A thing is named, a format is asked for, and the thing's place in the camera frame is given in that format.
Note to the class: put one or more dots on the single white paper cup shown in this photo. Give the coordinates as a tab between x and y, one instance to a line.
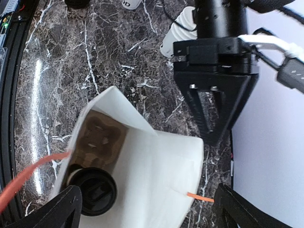
72	174

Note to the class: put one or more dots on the stack of white paper cups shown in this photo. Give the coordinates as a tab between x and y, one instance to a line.
176	33

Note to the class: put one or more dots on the single black cup lid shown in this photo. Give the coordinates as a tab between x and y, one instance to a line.
98	190

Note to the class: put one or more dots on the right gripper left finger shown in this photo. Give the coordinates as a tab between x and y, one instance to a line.
63	211

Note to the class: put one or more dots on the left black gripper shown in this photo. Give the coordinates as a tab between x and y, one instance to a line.
216	50

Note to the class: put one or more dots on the stack of black lids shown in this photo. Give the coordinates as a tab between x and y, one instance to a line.
77	4

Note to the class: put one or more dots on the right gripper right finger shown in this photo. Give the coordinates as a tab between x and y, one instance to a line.
233	211

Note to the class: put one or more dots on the white cup holding straws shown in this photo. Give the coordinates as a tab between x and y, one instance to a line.
131	4

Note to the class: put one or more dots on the white slotted cable duct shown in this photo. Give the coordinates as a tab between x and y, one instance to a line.
7	6

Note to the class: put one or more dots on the printed paper takeout bag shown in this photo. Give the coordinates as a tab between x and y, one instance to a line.
154	173

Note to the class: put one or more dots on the brown cardboard cup carrier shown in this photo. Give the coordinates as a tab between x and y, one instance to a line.
99	141

